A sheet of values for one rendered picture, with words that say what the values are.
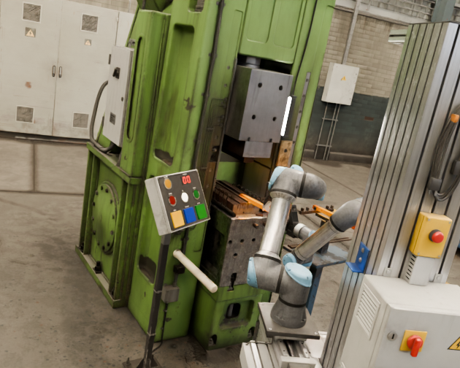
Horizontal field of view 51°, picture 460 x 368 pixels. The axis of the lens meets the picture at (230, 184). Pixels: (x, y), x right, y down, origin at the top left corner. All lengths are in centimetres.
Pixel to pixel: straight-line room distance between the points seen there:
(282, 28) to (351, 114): 758
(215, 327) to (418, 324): 181
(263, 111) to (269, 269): 110
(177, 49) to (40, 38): 489
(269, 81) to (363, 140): 811
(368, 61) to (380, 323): 917
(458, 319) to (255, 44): 186
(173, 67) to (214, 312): 152
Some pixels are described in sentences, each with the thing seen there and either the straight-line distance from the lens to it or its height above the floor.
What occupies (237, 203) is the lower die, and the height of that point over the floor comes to 98.
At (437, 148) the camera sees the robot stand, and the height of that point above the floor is 167.
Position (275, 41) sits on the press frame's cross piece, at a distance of 295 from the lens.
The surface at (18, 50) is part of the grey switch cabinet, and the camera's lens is 776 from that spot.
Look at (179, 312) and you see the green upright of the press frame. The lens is 320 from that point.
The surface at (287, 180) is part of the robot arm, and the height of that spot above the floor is 135.
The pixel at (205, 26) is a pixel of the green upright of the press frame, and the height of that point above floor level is 193.
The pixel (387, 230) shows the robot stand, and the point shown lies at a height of 138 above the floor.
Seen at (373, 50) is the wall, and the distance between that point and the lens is 1052.
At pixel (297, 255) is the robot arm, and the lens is 240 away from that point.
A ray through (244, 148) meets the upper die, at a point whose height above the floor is 132.
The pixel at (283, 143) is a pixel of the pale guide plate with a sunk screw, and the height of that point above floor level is 134.
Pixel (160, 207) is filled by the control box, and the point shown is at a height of 106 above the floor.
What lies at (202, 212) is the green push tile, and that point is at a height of 100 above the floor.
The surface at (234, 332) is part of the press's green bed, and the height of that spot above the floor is 11.
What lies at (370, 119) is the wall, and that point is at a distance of 1078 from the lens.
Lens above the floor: 184
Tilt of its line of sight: 15 degrees down
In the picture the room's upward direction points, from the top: 11 degrees clockwise
